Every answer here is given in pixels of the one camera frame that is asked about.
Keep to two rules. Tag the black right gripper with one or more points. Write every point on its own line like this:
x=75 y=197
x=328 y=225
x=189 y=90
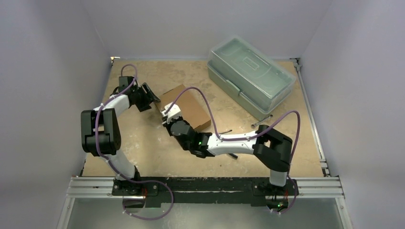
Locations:
x=170 y=124

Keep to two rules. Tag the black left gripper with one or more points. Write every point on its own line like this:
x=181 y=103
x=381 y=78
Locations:
x=148 y=98

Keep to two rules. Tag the brown cardboard express box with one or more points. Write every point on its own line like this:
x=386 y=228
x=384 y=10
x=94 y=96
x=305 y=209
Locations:
x=191 y=109

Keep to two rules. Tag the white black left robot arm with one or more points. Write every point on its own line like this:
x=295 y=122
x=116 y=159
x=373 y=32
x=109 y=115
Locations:
x=100 y=133

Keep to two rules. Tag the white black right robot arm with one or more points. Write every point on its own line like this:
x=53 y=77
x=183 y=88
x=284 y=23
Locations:
x=273 y=148

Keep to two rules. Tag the silver wrench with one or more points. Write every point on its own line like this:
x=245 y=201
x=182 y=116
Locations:
x=254 y=125

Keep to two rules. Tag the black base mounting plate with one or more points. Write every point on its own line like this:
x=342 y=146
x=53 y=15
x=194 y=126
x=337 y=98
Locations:
x=254 y=191

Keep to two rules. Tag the translucent green plastic toolbox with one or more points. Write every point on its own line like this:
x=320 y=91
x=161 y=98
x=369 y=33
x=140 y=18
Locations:
x=253 y=80

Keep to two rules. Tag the blue handled pliers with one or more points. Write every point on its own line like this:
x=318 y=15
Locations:
x=233 y=156

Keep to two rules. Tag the aluminium frame rail right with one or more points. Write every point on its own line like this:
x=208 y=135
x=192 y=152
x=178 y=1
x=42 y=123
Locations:
x=323 y=161

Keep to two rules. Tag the aluminium frame rail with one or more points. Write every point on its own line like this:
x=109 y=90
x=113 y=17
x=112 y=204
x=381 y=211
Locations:
x=323 y=161
x=89 y=204

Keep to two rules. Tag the aluminium front frame rail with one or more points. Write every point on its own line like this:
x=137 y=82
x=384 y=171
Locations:
x=89 y=204

